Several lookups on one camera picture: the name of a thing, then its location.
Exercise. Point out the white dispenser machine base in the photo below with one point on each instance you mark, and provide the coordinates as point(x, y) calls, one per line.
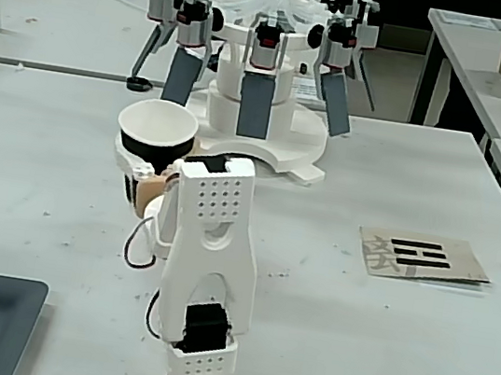
point(291, 132)

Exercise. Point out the grey paddle dispenser unit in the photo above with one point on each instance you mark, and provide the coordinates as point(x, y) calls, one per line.
point(157, 4)
point(255, 108)
point(370, 31)
point(335, 106)
point(181, 78)

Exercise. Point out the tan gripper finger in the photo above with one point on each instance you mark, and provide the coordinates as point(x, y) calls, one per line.
point(196, 146)

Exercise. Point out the cardboard card with black bars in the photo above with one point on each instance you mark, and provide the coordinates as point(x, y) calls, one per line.
point(424, 258)

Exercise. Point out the white printed paper label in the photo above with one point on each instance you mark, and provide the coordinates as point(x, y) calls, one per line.
point(305, 88)

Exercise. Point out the black paper cup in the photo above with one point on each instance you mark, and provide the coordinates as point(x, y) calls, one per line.
point(156, 124)

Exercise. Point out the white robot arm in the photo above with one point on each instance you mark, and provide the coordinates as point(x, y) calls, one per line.
point(213, 248)

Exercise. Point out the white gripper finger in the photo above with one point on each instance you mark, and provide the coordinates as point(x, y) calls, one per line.
point(129, 162)

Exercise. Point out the white paper sheet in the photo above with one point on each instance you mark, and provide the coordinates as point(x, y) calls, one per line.
point(471, 21)

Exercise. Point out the black round lid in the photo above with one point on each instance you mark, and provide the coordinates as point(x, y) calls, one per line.
point(138, 84)

